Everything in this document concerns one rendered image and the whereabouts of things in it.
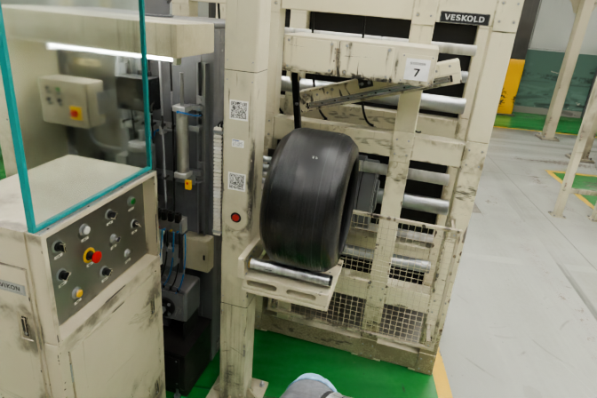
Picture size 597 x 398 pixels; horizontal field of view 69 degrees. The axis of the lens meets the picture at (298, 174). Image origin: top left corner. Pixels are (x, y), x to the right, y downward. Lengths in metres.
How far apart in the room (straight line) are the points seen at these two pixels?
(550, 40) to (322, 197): 10.24
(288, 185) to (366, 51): 0.62
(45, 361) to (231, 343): 0.86
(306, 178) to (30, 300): 0.91
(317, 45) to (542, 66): 9.81
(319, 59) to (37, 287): 1.24
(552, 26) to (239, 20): 10.18
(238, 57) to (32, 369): 1.21
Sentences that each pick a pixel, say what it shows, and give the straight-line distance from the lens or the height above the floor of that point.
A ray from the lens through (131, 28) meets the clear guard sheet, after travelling 1.58.
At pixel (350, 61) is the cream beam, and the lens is 1.78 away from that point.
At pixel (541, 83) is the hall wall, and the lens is 11.46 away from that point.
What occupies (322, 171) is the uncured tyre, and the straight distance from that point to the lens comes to 1.50.
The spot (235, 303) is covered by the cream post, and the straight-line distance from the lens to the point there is 2.04.
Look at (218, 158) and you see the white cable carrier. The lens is 1.76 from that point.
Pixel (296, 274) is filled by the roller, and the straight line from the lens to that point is 1.75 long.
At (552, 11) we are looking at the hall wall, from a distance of 11.41.
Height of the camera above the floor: 1.89
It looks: 21 degrees down
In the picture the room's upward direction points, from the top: 5 degrees clockwise
